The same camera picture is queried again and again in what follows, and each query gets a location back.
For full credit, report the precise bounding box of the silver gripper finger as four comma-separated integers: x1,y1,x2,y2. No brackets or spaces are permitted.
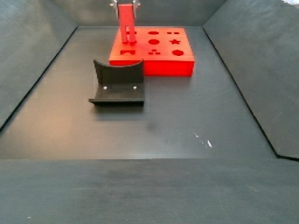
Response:
110,0,118,8
134,0,141,8

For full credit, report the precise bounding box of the red double-square peg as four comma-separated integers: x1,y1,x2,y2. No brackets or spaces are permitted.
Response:
118,3,137,44

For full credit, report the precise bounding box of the red shape-sorter block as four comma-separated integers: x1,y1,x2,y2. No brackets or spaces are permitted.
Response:
109,27,195,77

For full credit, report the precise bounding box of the black curved holder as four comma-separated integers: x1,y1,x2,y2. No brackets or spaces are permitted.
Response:
89,60,146,105

